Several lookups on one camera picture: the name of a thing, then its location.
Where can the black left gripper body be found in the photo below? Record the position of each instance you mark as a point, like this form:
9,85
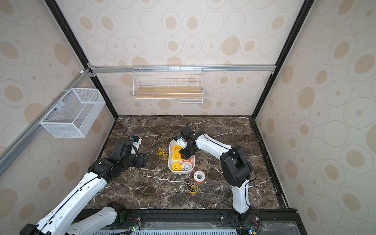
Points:
137,159

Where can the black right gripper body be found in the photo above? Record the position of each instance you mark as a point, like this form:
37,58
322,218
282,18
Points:
187,151

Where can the orange white tape roll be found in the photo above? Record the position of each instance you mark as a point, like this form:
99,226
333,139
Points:
199,177
186,166

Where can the yellow tape roll navy label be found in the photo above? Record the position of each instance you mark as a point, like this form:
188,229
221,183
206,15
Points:
164,156
193,188
159,150

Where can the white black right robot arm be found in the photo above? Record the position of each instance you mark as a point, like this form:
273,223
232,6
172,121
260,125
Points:
235,165

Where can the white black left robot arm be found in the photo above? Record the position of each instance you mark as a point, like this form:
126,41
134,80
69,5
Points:
60,221

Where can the white plastic storage box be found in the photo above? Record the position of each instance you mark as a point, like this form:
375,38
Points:
170,161

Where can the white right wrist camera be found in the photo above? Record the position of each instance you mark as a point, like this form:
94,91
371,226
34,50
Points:
181,142

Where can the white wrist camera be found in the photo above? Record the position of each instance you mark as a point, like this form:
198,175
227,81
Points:
181,142
136,142

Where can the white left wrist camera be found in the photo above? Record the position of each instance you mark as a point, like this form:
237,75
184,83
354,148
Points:
136,142

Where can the white wire shelf wooden board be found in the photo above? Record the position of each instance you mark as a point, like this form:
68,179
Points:
185,86

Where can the white wire mesh basket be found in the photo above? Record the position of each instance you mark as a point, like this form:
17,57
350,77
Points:
74,114

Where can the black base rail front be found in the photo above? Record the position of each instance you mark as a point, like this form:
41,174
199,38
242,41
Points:
206,222

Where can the aluminium rail back wall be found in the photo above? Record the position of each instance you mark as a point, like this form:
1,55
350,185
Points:
179,68

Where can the aluminium rail wall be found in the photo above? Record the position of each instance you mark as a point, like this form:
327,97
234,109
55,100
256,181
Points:
23,140
179,68

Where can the aluminium rail left wall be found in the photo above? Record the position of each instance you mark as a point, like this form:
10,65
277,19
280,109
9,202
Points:
23,140

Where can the black corner frame post left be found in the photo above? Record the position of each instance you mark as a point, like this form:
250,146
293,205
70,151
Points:
79,52

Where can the black corner frame post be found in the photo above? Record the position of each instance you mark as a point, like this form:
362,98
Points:
79,52
301,17

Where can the black corner frame post right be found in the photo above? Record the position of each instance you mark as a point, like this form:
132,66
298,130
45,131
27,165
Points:
301,17

